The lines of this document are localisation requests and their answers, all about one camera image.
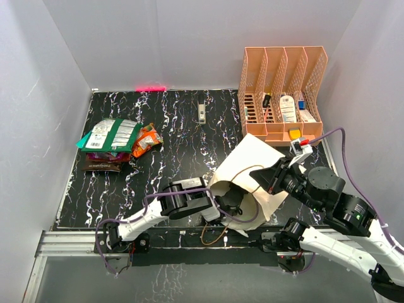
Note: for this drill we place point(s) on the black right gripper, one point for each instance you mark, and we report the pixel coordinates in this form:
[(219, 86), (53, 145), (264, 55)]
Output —
[(270, 178)]

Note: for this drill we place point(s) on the beige paper bag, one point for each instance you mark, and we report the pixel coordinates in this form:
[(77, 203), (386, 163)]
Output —
[(257, 205)]

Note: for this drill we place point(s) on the orange snack packet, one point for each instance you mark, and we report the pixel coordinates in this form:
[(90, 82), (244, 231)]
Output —
[(146, 139)]

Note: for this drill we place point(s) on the dark green white snack bag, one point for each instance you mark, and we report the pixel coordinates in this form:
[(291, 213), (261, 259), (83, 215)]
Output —
[(113, 135)]

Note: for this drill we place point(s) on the purple snack packet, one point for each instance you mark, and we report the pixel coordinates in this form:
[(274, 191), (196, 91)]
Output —
[(109, 157)]

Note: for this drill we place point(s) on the brown sea salt packet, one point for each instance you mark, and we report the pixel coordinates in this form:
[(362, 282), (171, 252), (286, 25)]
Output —
[(93, 166)]

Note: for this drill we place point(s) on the green teal snack packet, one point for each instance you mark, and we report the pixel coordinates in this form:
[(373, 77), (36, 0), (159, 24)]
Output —
[(82, 142)]

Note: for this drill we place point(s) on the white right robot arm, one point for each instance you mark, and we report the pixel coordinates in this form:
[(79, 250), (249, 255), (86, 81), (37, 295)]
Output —
[(379, 260)]

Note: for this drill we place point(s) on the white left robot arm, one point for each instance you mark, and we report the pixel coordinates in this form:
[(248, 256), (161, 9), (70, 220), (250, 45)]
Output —
[(178, 199)]

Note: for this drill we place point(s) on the yellow object in organizer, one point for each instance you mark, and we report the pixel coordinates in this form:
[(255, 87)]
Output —
[(294, 133)]

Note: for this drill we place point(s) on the small white blue box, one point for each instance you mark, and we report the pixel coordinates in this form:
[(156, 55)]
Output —
[(305, 115)]

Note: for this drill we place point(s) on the black yellow highlighter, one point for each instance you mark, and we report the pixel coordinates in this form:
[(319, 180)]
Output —
[(266, 100)]

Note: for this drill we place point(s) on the white lotion tube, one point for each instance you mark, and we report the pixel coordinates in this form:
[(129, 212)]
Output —
[(287, 109)]

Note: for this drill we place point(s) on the peach plastic desk organizer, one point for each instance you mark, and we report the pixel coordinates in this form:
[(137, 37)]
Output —
[(296, 71)]

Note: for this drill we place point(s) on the grey black stapler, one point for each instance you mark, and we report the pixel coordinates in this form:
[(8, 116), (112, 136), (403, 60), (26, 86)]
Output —
[(201, 110)]

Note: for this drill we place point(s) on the pink tape strip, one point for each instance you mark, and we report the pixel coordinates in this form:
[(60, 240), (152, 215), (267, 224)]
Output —
[(150, 88)]

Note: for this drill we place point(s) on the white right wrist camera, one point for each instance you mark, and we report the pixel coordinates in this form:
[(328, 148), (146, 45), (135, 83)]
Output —
[(301, 149)]

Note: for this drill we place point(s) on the black front mounting rail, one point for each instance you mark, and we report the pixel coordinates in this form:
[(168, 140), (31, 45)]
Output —
[(264, 246)]

